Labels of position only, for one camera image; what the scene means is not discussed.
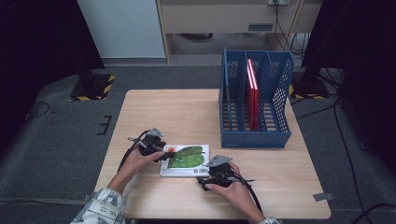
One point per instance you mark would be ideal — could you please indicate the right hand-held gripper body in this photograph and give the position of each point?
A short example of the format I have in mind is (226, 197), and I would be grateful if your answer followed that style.
(222, 175)

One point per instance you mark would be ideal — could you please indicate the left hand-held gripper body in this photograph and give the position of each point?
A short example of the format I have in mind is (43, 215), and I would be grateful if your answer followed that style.
(152, 144)

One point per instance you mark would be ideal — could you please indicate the blue plastic file rack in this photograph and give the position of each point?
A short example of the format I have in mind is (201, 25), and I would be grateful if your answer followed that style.
(252, 140)

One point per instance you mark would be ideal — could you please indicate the red hardcover book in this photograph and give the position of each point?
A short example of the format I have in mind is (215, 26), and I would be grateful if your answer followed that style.
(252, 99)

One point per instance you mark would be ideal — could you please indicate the person's right hand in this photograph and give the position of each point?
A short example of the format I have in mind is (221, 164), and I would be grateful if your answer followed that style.
(236, 194)

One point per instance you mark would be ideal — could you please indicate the person's left hand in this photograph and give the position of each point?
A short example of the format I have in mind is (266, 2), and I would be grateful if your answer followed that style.
(135, 166)

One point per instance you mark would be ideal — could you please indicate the black floor tape marks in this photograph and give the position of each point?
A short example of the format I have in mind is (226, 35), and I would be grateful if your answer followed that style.
(106, 124)

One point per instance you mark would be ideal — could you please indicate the black yellow striped stand base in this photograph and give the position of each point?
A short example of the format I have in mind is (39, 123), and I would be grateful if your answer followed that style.
(99, 90)
(308, 91)

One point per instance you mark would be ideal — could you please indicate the white panel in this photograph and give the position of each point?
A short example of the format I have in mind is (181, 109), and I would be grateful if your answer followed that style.
(124, 28)

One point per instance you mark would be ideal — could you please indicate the beige desk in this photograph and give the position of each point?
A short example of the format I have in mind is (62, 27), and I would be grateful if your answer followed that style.
(214, 18)

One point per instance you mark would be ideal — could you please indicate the black curtain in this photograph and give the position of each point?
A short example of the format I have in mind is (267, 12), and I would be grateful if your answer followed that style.
(367, 62)
(37, 62)

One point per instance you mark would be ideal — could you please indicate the white power strip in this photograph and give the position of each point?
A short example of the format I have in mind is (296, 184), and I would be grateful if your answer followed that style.
(278, 2)

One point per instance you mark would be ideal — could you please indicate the black stand post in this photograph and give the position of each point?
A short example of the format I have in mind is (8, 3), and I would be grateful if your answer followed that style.
(86, 74)

